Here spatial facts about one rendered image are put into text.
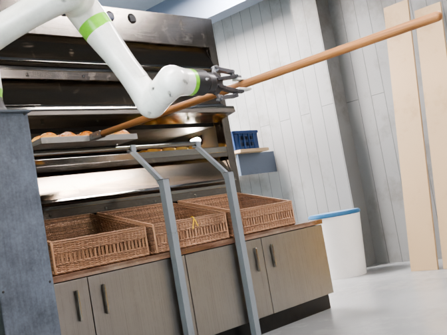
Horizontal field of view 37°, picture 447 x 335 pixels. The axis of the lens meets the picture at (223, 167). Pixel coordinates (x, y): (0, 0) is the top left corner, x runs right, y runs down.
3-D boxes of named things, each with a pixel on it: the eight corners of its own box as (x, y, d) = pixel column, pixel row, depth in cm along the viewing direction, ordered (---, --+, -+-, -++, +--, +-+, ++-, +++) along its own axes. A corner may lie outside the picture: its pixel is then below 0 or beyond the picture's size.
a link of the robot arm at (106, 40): (97, 24, 224) (119, 19, 233) (81, 45, 231) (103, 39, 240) (160, 110, 222) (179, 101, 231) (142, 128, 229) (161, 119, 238)
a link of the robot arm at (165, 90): (175, 85, 213) (162, 57, 217) (153, 106, 221) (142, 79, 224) (205, 86, 223) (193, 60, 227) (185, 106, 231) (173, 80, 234)
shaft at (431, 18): (444, 20, 193) (442, 10, 193) (440, 19, 190) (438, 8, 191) (106, 136, 311) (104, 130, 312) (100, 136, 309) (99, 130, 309)
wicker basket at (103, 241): (4, 281, 329) (-4, 226, 331) (98, 261, 370) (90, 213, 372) (54, 276, 296) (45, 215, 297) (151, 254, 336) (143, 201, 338)
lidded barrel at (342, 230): (382, 270, 577) (370, 205, 581) (346, 280, 549) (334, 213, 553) (343, 271, 614) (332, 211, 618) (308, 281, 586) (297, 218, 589)
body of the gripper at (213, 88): (193, 74, 235) (212, 74, 242) (197, 97, 235) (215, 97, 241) (208, 68, 230) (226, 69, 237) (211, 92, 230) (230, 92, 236)
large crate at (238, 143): (261, 148, 685) (257, 129, 686) (236, 150, 657) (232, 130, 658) (225, 157, 720) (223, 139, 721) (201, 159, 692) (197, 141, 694)
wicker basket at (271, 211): (182, 244, 414) (175, 200, 416) (242, 231, 455) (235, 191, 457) (238, 236, 381) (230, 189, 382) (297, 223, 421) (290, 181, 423)
